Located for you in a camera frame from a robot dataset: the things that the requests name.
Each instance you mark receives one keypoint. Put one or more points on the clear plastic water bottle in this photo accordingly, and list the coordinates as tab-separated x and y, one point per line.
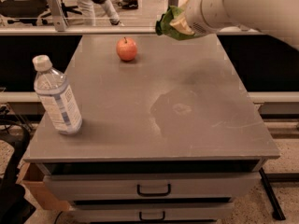
55	94

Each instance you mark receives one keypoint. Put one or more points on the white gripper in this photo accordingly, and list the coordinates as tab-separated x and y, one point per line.
196	12

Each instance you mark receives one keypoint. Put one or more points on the green rice chip bag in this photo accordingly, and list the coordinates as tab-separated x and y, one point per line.
162	26

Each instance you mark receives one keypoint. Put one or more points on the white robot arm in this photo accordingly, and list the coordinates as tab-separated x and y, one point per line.
277	18

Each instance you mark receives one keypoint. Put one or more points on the upper grey drawer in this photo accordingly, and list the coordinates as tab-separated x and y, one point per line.
141	187

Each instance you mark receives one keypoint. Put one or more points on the black table leg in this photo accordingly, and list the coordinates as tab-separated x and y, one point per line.
277	211

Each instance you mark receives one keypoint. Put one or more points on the lower grey drawer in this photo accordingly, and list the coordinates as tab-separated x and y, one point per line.
155	212

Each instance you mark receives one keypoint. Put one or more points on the cardboard box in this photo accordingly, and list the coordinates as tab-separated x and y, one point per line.
32	178

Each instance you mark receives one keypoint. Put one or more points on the red apple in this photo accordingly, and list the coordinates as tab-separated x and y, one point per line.
126	49

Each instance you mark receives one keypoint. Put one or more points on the person walking in background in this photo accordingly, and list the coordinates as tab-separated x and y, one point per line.
89	18

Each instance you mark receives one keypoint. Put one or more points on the grey drawer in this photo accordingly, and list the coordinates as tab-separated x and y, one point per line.
155	212
141	187

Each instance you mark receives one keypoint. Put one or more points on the left metal bracket post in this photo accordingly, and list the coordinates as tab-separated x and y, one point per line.
59	21

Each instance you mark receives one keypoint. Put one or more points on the black office chair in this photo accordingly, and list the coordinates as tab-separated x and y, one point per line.
27	11

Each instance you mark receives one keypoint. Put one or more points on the grey drawer cabinet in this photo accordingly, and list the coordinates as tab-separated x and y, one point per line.
178	108

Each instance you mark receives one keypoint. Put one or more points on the black chair at left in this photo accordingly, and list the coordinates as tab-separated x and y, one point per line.
14	208

